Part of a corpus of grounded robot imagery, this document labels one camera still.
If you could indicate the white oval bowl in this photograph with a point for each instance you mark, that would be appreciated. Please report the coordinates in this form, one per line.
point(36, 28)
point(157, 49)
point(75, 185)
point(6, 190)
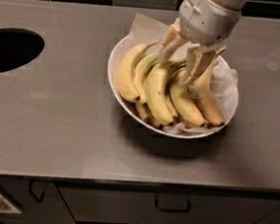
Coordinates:
point(112, 67)

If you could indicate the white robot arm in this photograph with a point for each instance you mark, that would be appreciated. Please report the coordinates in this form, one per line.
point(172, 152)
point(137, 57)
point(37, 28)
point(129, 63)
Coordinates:
point(204, 23)

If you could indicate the white paper liner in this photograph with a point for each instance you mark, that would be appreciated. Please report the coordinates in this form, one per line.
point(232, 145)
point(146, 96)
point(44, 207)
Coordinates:
point(145, 27)

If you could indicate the leftmost yellow banana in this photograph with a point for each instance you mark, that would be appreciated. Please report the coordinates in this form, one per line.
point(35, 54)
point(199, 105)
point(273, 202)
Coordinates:
point(124, 77)

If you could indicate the black cabinet door handle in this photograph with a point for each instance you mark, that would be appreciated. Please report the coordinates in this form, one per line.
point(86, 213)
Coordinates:
point(36, 190)

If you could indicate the yellow banana right of middle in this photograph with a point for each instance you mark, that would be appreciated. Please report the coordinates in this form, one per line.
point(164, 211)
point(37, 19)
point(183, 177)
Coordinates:
point(183, 103)

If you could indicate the black drawer handle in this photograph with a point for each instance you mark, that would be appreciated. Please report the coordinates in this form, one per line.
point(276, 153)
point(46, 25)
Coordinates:
point(172, 204)

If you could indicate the rightmost yellow banana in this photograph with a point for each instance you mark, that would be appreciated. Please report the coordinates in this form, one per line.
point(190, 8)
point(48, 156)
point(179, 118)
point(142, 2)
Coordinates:
point(203, 97)

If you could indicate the grey drawer front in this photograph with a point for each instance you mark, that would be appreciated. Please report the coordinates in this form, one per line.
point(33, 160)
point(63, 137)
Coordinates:
point(131, 207)

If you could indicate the grey cabinet door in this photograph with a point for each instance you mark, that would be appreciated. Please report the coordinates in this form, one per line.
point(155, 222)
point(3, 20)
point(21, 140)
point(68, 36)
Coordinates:
point(52, 210)

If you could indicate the large yellow banana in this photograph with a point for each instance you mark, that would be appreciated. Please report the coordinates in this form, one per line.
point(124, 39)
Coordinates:
point(155, 90)

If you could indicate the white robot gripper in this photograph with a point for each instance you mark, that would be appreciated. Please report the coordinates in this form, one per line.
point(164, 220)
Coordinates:
point(206, 19)

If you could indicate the small lower yellow banana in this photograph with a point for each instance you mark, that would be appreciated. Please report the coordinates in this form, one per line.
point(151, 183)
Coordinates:
point(146, 116)

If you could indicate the dark round sink hole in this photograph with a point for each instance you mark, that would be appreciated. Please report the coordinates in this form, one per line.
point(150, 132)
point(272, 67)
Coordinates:
point(18, 47)

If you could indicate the greenish yellow banana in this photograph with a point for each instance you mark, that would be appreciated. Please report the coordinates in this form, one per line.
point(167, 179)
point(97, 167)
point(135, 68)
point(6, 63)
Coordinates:
point(141, 70)

